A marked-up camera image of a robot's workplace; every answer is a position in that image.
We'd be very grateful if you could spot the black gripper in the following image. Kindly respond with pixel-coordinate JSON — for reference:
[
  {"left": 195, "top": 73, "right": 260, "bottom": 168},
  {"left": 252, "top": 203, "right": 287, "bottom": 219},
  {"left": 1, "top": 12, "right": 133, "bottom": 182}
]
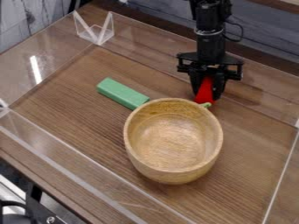
[{"left": 176, "top": 52, "right": 244, "bottom": 101}]

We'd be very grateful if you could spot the red plush strawberry toy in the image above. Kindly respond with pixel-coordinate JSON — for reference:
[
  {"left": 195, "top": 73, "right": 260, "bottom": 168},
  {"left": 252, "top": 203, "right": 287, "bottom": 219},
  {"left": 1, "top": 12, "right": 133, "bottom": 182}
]
[{"left": 194, "top": 77, "right": 215, "bottom": 108}]

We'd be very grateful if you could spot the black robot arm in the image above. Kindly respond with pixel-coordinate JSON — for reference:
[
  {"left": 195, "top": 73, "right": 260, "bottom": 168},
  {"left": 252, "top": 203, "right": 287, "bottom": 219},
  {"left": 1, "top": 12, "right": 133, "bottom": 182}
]
[{"left": 176, "top": 0, "right": 244, "bottom": 103}]

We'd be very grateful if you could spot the wooden bowl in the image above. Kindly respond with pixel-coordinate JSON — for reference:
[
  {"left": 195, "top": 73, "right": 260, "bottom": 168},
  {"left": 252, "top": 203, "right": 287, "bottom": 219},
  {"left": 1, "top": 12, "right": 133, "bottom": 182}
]
[{"left": 123, "top": 98, "right": 223, "bottom": 185}]

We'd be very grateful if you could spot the green rectangular block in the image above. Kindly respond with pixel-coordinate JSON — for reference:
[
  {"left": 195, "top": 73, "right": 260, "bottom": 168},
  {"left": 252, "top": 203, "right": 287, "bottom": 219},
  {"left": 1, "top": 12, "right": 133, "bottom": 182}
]
[{"left": 97, "top": 78, "right": 149, "bottom": 110}]

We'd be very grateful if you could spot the clear acrylic tray enclosure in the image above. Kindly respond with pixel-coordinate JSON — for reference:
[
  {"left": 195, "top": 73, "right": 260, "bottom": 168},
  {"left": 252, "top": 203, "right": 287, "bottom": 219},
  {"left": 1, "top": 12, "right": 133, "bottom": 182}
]
[{"left": 0, "top": 7, "right": 299, "bottom": 224}]

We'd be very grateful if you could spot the black metal bracket with bolt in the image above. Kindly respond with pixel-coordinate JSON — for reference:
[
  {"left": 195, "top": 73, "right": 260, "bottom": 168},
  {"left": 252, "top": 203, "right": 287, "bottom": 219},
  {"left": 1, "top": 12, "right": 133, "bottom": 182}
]
[{"left": 25, "top": 184, "right": 67, "bottom": 224}]

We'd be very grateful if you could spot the black cable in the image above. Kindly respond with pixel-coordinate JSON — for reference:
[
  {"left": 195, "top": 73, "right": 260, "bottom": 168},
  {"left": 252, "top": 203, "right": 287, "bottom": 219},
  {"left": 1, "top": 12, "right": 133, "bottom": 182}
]
[{"left": 0, "top": 199, "right": 40, "bottom": 224}]

